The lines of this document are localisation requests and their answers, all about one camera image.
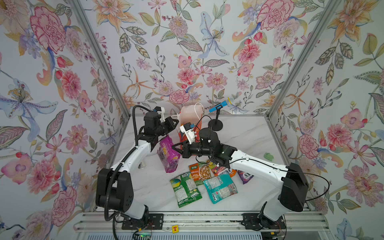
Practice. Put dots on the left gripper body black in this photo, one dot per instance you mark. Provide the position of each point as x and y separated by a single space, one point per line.
160 130

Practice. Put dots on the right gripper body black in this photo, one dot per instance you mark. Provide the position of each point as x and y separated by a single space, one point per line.
196 150

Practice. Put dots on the purple grape snack packet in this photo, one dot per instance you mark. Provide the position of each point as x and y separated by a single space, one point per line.
168 157

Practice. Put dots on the red paper bag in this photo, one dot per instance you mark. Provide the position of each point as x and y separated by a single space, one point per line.
192 114

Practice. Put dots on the orange Fox's candy packet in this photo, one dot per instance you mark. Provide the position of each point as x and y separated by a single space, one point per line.
217 170

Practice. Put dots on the orange green nut snack packet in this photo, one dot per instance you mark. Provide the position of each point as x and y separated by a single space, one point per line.
200 173

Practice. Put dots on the teal snack packet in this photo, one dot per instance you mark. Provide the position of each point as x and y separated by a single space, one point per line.
220 188

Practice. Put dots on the purple Fox's candy packet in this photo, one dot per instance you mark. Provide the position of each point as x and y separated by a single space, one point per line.
245 177

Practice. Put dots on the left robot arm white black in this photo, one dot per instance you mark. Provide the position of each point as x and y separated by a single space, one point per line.
114 185

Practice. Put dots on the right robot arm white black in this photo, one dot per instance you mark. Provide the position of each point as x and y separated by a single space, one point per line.
289 181

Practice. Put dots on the blue microphone on black stand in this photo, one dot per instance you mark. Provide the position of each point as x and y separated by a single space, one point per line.
217 124

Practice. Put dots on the small green object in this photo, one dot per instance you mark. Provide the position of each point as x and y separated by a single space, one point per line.
269 157

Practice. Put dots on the yellow T label tag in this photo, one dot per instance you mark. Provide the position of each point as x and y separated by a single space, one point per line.
175 229

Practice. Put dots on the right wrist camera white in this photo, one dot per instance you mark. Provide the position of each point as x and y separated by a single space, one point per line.
187 133

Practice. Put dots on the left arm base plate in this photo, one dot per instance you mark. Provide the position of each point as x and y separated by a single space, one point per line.
142 221

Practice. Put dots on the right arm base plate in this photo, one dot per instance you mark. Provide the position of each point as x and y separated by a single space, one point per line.
252 221

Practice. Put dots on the aluminium rail frame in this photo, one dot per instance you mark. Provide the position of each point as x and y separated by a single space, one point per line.
231 221

